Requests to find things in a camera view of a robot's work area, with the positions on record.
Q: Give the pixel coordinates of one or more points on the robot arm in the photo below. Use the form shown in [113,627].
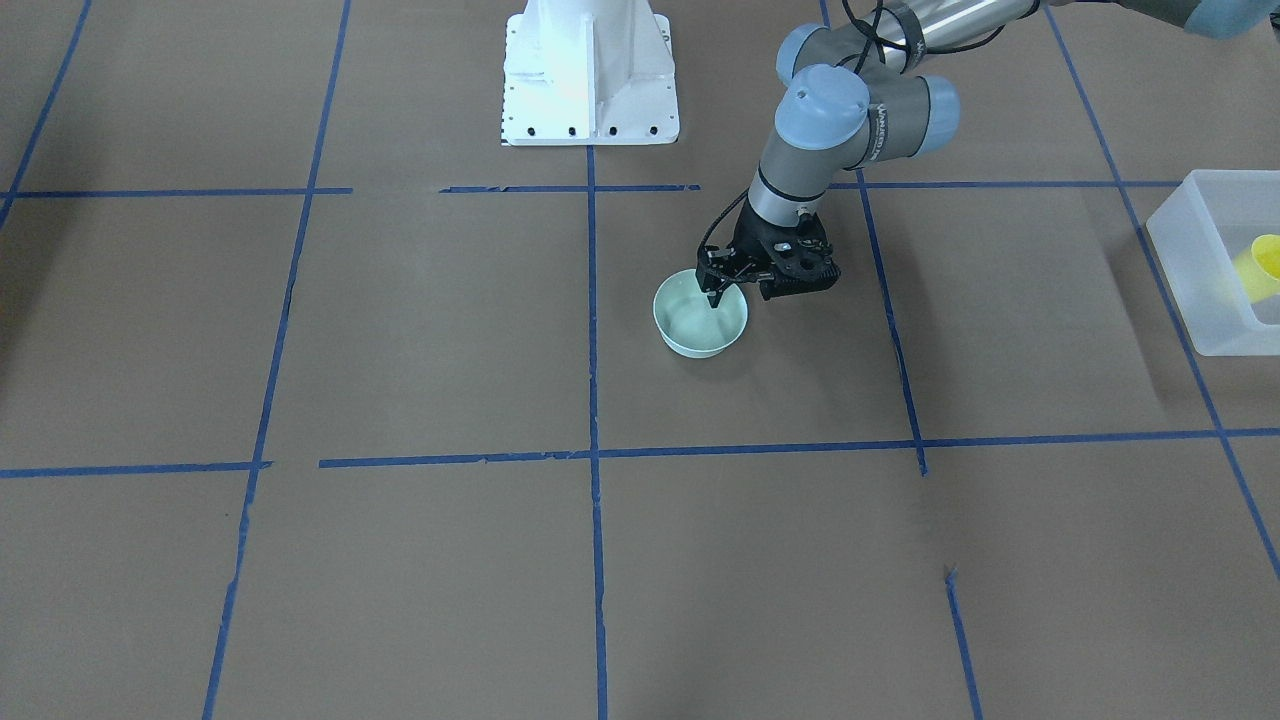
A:
[852,97]

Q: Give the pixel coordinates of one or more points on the yellow plastic cup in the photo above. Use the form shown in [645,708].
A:
[1257,268]

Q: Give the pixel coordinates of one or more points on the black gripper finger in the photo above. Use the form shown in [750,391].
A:
[716,298]

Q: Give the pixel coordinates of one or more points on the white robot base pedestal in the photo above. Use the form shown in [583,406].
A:
[579,73]

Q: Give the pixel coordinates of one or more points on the translucent white storage box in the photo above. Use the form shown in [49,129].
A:
[1211,219]

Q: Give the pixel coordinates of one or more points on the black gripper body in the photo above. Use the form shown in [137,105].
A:
[749,240]

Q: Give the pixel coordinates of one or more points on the light green bowl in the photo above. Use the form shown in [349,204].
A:
[689,325]

